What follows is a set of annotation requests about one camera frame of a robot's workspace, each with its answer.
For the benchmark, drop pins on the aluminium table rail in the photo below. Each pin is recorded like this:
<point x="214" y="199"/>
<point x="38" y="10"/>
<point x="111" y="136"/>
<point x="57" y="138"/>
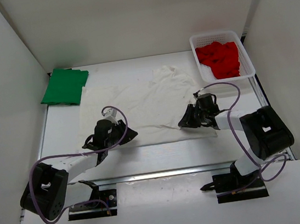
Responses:
<point x="158" y="175"/>

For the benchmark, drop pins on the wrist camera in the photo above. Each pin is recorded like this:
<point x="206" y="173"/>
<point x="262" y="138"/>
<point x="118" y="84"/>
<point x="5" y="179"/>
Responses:
<point x="207" y="102"/>
<point x="104" y="126"/>

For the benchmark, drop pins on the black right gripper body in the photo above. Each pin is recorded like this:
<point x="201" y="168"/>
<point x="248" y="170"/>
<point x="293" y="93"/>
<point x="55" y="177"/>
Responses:
<point x="204" y="114"/>

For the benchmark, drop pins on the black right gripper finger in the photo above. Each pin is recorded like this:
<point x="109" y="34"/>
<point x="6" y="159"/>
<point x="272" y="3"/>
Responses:
<point x="187" y="122"/>
<point x="190" y="112"/>

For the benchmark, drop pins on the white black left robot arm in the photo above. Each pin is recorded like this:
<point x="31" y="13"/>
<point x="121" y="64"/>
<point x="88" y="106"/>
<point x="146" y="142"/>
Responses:
<point x="59" y="174"/>

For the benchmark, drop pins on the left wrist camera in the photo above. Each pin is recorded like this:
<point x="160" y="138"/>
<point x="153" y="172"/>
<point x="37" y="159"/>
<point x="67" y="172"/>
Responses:
<point x="104" y="126"/>

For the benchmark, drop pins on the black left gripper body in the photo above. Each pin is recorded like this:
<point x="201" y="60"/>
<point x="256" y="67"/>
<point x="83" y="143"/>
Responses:
<point x="116" y="132"/>

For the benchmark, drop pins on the red t shirt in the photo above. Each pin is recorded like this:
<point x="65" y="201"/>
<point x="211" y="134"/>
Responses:
<point x="223" y="59"/>

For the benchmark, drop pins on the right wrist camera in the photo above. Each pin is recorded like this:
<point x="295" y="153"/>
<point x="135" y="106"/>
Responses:
<point x="207" y="102"/>

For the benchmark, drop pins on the white plastic basket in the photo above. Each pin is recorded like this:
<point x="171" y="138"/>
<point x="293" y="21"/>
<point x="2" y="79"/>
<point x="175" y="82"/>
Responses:
<point x="203" y="39"/>

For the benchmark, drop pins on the green t shirt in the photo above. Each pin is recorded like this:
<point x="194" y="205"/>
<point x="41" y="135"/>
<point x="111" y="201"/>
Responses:
<point x="65" y="87"/>

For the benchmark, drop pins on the white t shirt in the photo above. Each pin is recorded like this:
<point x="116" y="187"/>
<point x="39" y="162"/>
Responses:
<point x="153" y="109"/>

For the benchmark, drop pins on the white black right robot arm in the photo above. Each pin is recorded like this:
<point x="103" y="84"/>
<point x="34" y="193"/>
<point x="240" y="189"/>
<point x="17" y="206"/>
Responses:
<point x="265" y="132"/>

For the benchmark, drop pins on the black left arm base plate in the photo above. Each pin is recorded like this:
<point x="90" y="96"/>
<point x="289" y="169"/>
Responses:
<point x="97" y="209"/>

